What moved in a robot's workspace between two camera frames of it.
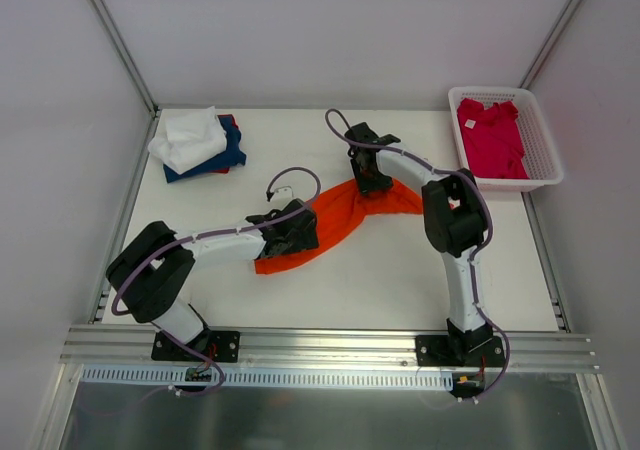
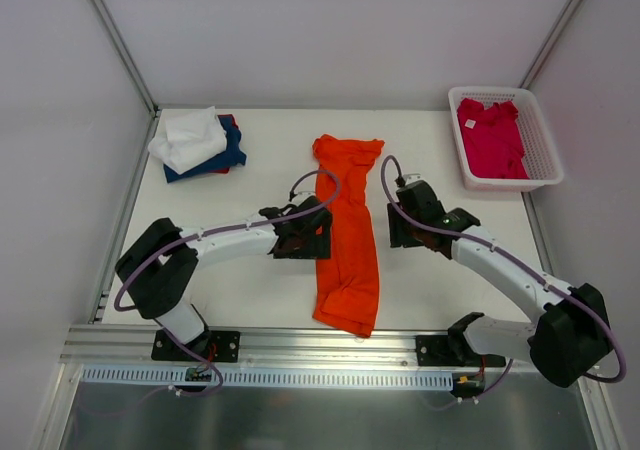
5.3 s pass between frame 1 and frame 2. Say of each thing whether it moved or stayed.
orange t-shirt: moved
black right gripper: moved
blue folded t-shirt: stayed
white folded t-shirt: stayed
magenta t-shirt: stayed
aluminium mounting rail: stayed
